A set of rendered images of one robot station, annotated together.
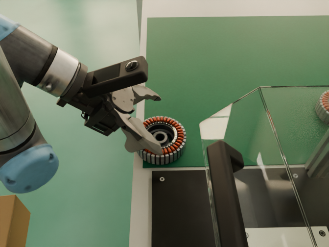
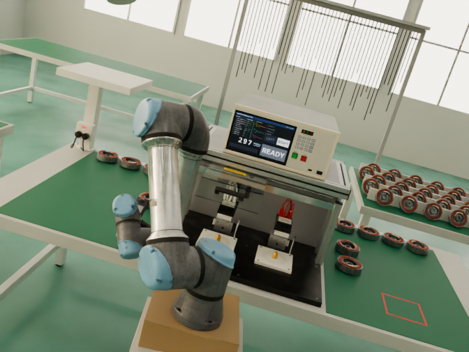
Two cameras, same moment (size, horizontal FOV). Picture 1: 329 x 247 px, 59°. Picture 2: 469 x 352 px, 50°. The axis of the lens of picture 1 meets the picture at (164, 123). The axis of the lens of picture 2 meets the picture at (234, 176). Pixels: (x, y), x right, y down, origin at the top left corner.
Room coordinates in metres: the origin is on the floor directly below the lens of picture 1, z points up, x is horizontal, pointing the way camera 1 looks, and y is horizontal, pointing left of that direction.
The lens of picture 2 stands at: (-0.05, 1.68, 1.69)
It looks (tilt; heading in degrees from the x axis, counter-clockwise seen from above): 18 degrees down; 275
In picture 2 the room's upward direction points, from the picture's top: 15 degrees clockwise
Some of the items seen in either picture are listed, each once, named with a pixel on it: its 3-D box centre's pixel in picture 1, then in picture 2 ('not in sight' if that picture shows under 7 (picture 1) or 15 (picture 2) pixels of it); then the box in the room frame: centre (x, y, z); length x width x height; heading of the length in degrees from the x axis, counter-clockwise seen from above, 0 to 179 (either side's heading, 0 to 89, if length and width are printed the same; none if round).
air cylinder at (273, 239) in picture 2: not in sight; (278, 239); (-0.13, -0.35, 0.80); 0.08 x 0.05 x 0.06; 1
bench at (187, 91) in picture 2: not in sight; (100, 98); (2.02, -3.51, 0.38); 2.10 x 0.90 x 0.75; 1
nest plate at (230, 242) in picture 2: not in sight; (217, 242); (0.11, -0.20, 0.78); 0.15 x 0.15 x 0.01; 1
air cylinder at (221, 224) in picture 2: not in sight; (224, 223); (0.12, -0.34, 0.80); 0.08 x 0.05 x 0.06; 1
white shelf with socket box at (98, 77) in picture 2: not in sight; (100, 117); (0.91, -0.76, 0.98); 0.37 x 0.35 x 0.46; 1
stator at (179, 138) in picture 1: (159, 139); not in sight; (0.39, 0.01, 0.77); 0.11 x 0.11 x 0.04
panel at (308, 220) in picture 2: not in sight; (260, 198); (0.00, -0.46, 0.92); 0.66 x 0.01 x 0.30; 1
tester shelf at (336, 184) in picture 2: not in sight; (272, 158); (0.00, -0.52, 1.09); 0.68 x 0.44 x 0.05; 1
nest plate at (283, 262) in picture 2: not in sight; (273, 258); (-0.13, -0.21, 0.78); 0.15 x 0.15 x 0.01; 1
